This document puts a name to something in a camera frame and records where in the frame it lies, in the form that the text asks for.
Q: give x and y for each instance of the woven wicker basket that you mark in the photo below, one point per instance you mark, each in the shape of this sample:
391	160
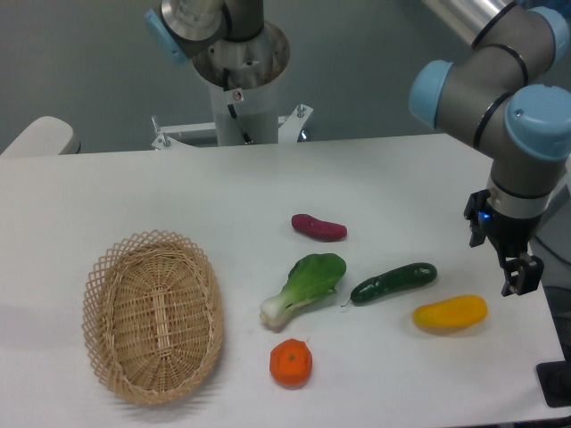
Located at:
153	318

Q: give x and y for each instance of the white pedestal base bracket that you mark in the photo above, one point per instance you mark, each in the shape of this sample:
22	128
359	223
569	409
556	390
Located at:
290	129

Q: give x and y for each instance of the green bok choy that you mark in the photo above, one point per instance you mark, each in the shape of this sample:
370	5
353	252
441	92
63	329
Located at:
313	278

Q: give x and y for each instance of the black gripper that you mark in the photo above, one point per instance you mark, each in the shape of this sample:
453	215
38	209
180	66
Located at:
510	238

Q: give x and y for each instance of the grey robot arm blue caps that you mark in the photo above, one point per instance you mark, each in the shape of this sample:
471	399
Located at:
491	102

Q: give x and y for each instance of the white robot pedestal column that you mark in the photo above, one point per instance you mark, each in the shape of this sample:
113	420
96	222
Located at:
242	77

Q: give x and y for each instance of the dark green cucumber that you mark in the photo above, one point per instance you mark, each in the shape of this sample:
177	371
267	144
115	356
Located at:
402	279

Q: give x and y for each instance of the black device at table edge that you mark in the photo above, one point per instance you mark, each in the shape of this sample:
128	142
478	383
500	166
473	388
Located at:
554	378

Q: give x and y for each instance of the yellow squash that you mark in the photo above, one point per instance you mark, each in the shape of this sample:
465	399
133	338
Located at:
457	312

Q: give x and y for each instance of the beige chair armrest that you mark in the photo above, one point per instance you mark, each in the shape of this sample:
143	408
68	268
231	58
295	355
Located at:
46	136

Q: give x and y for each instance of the orange carrot piece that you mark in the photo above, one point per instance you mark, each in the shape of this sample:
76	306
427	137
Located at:
290	363

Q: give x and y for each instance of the purple sweet potato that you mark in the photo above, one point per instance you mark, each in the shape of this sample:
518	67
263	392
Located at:
318	229

